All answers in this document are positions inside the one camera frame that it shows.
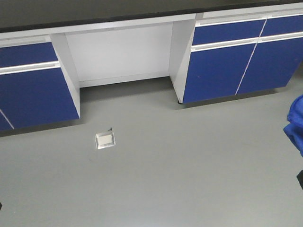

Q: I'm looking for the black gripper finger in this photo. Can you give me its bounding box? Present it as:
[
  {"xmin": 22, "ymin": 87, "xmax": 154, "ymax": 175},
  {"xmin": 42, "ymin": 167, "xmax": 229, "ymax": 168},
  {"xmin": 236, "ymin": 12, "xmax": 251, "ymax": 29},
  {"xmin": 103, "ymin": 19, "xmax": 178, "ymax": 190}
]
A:
[{"xmin": 296, "ymin": 170, "xmax": 303, "ymax": 189}]

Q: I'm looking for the left blue cabinet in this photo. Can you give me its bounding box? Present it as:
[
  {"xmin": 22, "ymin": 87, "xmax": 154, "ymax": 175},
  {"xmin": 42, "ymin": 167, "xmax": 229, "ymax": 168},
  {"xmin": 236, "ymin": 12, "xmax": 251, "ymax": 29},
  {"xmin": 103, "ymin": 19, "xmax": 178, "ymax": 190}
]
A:
[{"xmin": 0, "ymin": 34, "xmax": 80, "ymax": 131}]

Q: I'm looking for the blue cabinet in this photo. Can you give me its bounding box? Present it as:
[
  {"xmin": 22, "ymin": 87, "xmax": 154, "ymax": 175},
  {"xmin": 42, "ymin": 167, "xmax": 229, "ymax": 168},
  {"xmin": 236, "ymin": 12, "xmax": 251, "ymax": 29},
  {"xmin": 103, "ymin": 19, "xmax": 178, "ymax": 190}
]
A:
[
  {"xmin": 0, "ymin": 34, "xmax": 80, "ymax": 131},
  {"xmin": 169, "ymin": 4, "xmax": 303, "ymax": 104}
]

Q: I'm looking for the silver floor outlet plate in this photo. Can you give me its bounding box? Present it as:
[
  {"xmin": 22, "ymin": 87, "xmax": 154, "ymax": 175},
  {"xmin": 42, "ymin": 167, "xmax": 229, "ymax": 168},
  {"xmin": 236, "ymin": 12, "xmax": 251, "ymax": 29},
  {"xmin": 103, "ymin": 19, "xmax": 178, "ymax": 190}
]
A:
[{"xmin": 95, "ymin": 131, "xmax": 116, "ymax": 149}]

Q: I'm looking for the blue microfiber cloth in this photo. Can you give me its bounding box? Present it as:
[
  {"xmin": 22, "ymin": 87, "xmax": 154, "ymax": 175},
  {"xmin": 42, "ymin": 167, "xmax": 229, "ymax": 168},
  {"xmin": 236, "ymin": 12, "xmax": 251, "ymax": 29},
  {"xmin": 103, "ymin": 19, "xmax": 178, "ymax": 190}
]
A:
[{"xmin": 283, "ymin": 95, "xmax": 303, "ymax": 156}]

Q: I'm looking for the right blue cabinet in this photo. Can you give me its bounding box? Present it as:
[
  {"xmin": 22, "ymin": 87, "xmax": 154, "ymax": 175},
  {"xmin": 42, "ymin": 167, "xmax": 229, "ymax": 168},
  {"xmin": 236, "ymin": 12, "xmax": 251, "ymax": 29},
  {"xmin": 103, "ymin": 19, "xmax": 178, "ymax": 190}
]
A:
[{"xmin": 169, "ymin": 4, "xmax": 303, "ymax": 104}]

